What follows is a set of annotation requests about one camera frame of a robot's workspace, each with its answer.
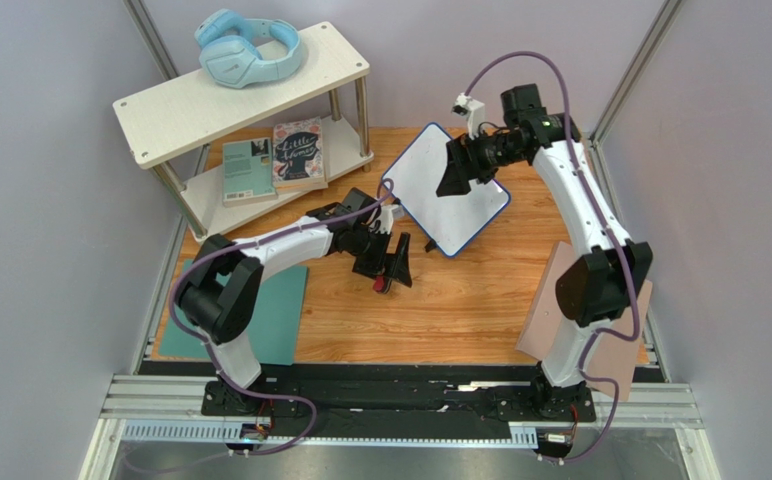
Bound white two-tier shelf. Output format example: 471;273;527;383
113;22;373;242

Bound blue headphones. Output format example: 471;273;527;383
194;9;307;89

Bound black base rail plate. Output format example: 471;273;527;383
201;364;596;440

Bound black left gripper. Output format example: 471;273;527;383
349;227;412;289

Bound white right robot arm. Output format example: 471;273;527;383
436;84;653;400

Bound teal green mat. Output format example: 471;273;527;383
159;265;309;366

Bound grey slotted cable duct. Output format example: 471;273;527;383
121;420;539;449

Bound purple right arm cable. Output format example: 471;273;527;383
455;51;643;465

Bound pink mat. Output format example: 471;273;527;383
516;241;643;402

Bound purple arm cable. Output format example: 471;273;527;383
455;51;643;465
168;176;397;458

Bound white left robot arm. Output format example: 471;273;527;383
168;188;413;396

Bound blue framed whiteboard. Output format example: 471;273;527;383
381;122;511;258

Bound teal paperback book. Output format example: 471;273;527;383
222;137;278;208

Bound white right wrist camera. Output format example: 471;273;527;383
451;93;486;139

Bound red heart eraser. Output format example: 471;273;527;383
373;276;389;294

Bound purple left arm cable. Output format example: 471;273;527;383
168;176;397;458

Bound dark floral Little Women book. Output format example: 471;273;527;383
272;117;328;193

